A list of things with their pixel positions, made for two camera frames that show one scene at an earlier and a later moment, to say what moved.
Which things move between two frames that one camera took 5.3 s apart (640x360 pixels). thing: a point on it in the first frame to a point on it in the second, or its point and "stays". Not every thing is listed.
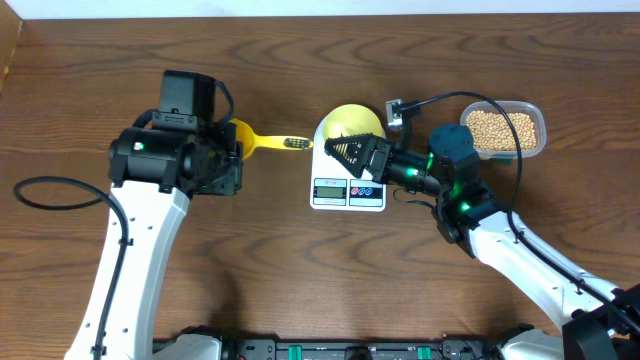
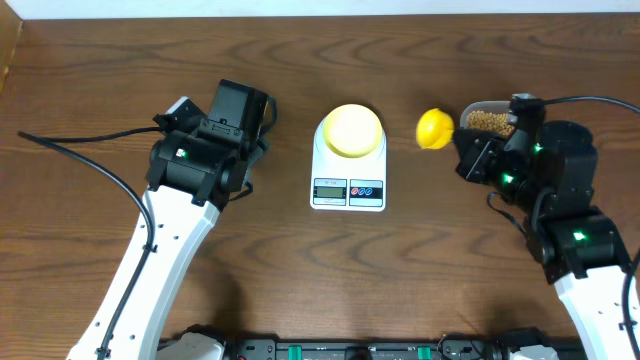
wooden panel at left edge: [10, 28] stays
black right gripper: [368, 149] to [470, 163]
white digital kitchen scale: [336, 187] stays
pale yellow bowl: [351, 119] stays
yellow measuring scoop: [251, 140] to [435, 129]
